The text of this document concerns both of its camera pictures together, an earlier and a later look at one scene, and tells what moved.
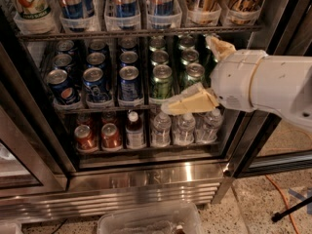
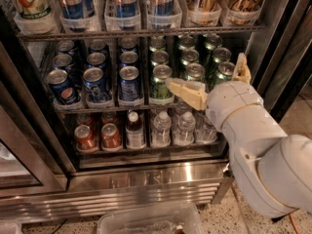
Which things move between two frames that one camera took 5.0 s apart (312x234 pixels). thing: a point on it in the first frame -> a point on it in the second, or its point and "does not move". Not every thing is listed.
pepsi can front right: (130, 87) does not move
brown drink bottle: (135, 132) does not move
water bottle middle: (184, 133) does not move
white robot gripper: (236, 78) -> (233, 101)
